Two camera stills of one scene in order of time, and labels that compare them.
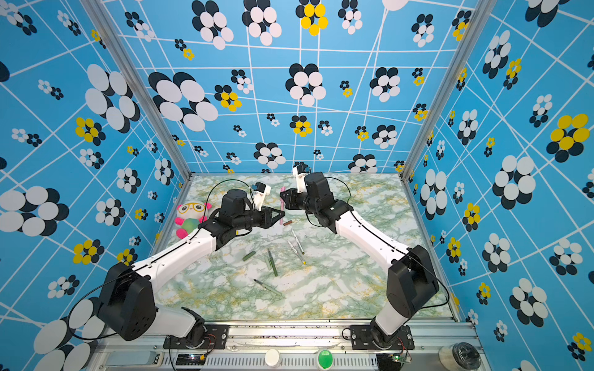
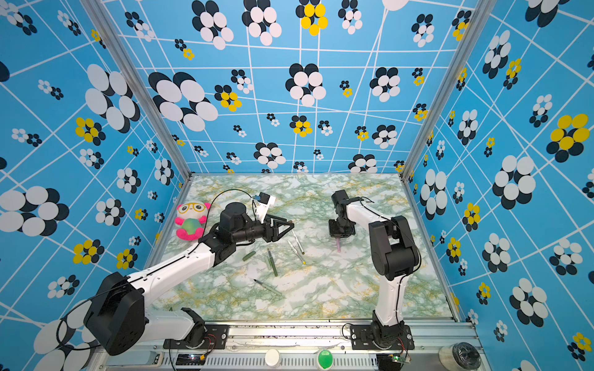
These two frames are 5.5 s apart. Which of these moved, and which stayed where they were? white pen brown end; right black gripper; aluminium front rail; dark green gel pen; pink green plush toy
Moved: right black gripper
Stayed: aluminium front rail; pink green plush toy; white pen brown end; dark green gel pen
